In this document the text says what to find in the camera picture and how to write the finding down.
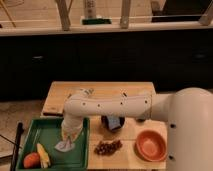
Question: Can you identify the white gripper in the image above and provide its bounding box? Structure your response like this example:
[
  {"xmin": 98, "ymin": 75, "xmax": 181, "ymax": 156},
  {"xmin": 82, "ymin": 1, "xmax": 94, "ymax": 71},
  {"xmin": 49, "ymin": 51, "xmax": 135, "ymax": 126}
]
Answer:
[{"xmin": 61, "ymin": 115, "xmax": 83, "ymax": 142}]

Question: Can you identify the grey towel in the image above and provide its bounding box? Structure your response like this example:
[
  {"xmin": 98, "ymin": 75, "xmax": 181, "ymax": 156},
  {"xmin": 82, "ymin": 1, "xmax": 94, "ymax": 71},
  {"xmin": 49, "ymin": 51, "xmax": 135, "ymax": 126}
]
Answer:
[{"xmin": 55, "ymin": 140, "xmax": 74, "ymax": 152}]

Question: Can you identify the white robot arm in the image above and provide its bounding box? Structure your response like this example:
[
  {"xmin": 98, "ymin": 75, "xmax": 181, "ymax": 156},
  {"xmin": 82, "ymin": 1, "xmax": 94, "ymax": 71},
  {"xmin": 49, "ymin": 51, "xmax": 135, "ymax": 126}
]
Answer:
[{"xmin": 62, "ymin": 88, "xmax": 213, "ymax": 171}]

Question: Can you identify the green plastic tray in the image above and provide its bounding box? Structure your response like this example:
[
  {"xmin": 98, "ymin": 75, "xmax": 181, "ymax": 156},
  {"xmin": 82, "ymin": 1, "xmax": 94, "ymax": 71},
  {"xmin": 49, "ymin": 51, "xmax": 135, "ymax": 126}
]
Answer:
[{"xmin": 16, "ymin": 118, "xmax": 90, "ymax": 171}]

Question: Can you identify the brown grape bunch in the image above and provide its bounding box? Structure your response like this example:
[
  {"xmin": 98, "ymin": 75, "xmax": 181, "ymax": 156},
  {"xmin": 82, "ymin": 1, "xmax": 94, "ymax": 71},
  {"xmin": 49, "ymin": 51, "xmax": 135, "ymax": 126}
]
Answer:
[{"xmin": 94, "ymin": 140, "xmax": 122, "ymax": 155}]

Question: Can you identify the yellow toy corn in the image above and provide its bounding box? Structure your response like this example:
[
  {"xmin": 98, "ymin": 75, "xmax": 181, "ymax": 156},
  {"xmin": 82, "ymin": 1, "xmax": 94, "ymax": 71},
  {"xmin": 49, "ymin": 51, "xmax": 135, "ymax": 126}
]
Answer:
[{"xmin": 37, "ymin": 143, "xmax": 51, "ymax": 169}]

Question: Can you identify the wooden table board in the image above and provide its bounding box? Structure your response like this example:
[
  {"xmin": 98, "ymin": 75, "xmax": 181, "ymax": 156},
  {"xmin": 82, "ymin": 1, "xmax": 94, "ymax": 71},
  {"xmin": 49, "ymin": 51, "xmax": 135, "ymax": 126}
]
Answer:
[{"xmin": 42, "ymin": 81, "xmax": 167, "ymax": 171}]

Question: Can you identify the black pot with blue item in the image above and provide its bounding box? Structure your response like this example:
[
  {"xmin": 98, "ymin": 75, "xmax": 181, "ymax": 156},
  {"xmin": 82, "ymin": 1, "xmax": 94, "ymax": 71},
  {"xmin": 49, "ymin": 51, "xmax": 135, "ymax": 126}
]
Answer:
[{"xmin": 101, "ymin": 116, "xmax": 125, "ymax": 131}]

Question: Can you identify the orange toy fruit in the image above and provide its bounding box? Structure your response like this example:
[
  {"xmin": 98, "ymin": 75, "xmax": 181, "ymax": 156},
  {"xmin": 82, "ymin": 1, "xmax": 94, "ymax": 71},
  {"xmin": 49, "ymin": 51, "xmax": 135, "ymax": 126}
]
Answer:
[{"xmin": 23, "ymin": 152, "xmax": 40, "ymax": 169}]

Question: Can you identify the black pole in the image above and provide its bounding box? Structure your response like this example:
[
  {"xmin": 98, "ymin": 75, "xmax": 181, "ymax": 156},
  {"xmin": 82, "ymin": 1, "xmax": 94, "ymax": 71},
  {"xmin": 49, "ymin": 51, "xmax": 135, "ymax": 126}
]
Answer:
[{"xmin": 10, "ymin": 122, "xmax": 24, "ymax": 171}]

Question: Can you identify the orange bowl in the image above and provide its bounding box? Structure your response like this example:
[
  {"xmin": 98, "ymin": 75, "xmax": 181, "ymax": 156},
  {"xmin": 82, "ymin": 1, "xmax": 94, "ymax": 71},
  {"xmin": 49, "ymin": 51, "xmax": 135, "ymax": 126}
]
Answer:
[{"xmin": 135, "ymin": 130, "xmax": 167, "ymax": 162}]

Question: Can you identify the green based white bottle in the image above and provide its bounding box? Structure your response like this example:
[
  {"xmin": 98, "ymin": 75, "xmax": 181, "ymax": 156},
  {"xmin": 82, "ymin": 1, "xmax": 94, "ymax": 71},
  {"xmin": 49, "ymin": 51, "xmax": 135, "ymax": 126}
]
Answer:
[{"xmin": 82, "ymin": 0, "xmax": 111, "ymax": 25}]

